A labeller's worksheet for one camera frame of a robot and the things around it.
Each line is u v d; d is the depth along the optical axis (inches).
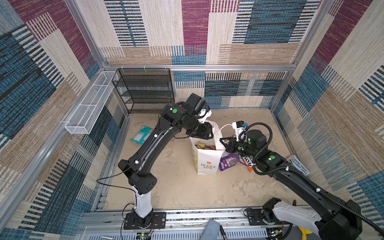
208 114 25.4
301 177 18.7
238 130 26.5
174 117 18.2
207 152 27.5
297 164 35.1
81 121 27.5
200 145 35.1
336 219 15.0
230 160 35.6
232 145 25.6
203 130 23.4
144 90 43.4
